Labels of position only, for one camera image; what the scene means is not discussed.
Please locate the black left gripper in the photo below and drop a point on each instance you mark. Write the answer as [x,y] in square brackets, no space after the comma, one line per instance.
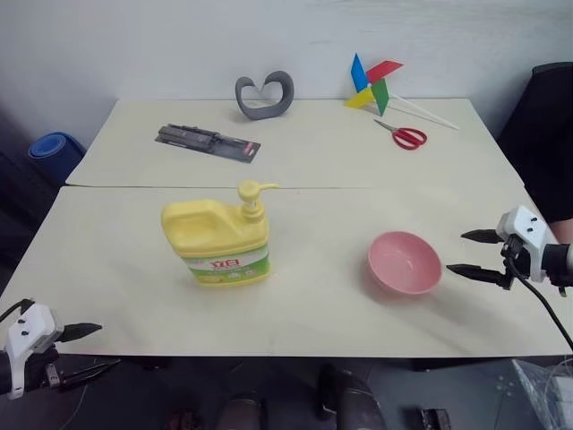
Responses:
[45,369]

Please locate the yellow detergent bottle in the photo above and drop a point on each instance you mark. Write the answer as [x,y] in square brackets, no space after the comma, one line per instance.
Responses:
[219,233]

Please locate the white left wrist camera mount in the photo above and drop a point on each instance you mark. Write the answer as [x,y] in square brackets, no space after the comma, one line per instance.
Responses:
[31,329]

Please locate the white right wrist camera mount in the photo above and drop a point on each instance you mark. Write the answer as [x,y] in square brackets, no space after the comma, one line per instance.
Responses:
[528,233]

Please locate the pink plastic bowl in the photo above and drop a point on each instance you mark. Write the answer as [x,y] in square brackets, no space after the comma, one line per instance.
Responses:
[403,264]

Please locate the black office chair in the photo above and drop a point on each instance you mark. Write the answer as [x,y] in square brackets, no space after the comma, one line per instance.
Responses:
[546,134]

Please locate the dark rounded shape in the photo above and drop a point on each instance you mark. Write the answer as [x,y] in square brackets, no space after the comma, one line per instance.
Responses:
[242,412]
[351,398]

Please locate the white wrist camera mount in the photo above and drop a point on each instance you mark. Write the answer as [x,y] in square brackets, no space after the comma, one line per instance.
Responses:
[528,233]
[31,329]

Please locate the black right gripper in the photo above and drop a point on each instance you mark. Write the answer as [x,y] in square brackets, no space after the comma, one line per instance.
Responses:
[517,260]

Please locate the small dark box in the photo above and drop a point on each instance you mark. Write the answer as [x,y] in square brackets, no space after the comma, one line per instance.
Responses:
[435,418]

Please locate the black carded tool package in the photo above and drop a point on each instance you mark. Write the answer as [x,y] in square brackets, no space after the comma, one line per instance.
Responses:
[206,141]

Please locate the colourful paper pinwheel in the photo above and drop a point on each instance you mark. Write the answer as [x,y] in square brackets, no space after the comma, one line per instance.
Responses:
[371,85]

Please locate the clear plastic bag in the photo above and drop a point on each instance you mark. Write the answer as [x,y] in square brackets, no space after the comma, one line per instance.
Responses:
[541,394]

